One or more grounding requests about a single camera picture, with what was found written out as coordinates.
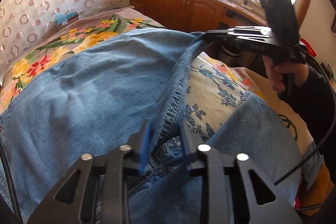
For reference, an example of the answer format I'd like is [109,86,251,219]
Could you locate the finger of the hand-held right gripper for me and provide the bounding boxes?
[203,30,263,44]
[228,26,273,37]

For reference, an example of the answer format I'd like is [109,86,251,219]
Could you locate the long wooden cabinet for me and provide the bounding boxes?
[128,0,269,33]

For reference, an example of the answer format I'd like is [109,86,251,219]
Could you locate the person's worn blue jeans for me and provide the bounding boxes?
[301,140,330,189]

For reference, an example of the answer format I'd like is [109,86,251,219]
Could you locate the person's right forearm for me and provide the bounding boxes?
[285,65,336,161]

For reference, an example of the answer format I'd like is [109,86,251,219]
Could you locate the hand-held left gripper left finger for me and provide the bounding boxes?
[28,119,153,224]

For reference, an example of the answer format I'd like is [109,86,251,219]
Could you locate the red paper decoration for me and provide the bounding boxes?
[299,38,319,56]

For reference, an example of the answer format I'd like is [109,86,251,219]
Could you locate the colourful floral blanket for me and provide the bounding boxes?
[0,7,167,115]

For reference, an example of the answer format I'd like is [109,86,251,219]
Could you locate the box with teal cloth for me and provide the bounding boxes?
[55,10,80,30]

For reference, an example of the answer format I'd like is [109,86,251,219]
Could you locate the person's right hand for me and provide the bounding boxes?
[264,61,309,94]

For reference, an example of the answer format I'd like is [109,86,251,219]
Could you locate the light blue denim pants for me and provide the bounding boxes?
[0,28,324,224]

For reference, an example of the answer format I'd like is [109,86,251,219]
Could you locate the right hand-held gripper cable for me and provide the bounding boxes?
[274,47,336,185]

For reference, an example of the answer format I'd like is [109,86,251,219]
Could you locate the metal trash bin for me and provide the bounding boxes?
[218,42,240,64]

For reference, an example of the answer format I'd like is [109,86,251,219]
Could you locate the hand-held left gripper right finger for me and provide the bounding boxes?
[180,120,302,224]

